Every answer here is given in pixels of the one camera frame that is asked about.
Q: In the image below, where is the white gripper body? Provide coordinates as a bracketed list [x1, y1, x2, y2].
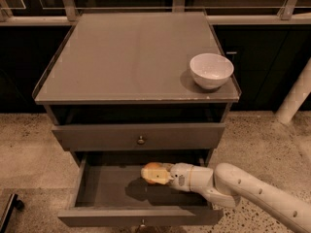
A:
[168, 163, 193, 192]

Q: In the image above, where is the orange fruit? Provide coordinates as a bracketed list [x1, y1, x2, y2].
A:
[141, 162, 167, 184]

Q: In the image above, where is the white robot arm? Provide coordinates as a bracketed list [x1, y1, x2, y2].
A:
[141, 162, 311, 233]

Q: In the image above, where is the open grey middle drawer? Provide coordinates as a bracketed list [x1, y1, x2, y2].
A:
[58, 155, 224, 227]

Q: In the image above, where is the grey top drawer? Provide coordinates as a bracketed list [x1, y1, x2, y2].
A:
[52, 123, 225, 151]

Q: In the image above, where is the grey drawer cabinet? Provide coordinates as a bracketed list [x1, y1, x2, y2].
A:
[32, 11, 243, 168]

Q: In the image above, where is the white ceramic bowl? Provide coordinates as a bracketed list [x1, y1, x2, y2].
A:
[190, 53, 234, 89]

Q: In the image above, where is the black caster wheel base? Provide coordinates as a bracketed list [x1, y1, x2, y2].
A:
[0, 193, 24, 233]

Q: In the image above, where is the white diagonal pole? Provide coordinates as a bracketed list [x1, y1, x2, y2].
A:
[276, 58, 311, 124]

